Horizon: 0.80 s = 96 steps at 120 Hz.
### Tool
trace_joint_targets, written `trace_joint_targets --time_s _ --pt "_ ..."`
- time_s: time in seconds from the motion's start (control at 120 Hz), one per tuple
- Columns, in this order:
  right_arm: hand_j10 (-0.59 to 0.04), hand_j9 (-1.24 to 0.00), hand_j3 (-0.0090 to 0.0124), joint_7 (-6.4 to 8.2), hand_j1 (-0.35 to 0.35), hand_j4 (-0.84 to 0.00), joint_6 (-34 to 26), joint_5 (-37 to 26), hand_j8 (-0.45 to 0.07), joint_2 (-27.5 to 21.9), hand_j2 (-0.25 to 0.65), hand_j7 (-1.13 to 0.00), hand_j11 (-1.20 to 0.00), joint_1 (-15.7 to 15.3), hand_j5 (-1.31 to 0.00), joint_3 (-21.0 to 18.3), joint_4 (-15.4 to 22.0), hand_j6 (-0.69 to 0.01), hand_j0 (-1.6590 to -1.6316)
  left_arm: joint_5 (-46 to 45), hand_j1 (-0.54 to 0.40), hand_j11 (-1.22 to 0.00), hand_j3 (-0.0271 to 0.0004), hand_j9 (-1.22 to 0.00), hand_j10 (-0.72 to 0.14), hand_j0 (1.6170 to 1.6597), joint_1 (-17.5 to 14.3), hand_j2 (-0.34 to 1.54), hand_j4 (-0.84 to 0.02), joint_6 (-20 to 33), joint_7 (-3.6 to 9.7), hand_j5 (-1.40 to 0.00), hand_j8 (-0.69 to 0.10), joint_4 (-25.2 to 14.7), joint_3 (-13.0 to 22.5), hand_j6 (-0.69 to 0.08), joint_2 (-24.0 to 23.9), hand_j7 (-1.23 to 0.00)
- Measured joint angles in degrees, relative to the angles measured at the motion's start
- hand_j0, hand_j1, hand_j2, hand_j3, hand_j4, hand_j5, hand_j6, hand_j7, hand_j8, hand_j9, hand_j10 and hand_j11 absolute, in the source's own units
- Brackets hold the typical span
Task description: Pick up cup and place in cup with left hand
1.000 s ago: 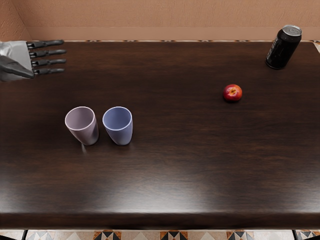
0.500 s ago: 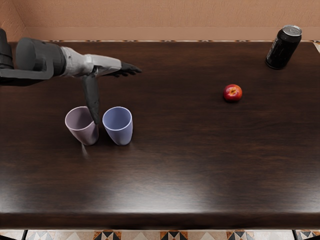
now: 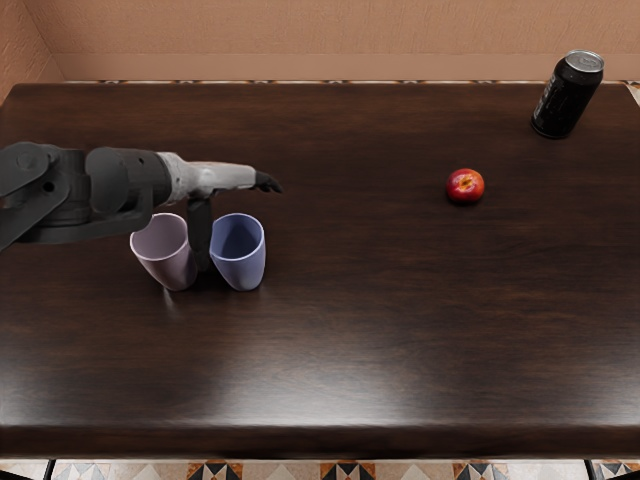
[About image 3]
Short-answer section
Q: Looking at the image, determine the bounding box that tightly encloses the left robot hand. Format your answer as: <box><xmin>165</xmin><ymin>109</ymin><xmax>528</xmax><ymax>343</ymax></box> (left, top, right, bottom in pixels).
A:
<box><xmin>157</xmin><ymin>151</ymin><xmax>284</xmax><ymax>273</ymax></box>

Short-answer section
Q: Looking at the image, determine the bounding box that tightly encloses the blue cup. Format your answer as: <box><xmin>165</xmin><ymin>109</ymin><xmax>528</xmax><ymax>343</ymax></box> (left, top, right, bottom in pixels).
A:
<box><xmin>208</xmin><ymin>212</ymin><xmax>267</xmax><ymax>292</ymax></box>

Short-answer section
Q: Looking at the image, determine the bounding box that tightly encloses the pale pink cup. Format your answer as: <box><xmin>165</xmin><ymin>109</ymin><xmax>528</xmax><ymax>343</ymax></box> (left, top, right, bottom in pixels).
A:
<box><xmin>129</xmin><ymin>212</ymin><xmax>198</xmax><ymax>293</ymax></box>

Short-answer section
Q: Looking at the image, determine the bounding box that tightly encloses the red apple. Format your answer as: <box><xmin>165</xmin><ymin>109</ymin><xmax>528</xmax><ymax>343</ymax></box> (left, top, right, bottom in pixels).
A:
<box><xmin>445</xmin><ymin>167</ymin><xmax>486</xmax><ymax>204</ymax></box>

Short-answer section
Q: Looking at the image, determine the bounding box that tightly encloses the black drink can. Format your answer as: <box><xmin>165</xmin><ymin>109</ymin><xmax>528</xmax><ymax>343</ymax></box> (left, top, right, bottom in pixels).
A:
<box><xmin>530</xmin><ymin>48</ymin><xmax>606</xmax><ymax>140</ymax></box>

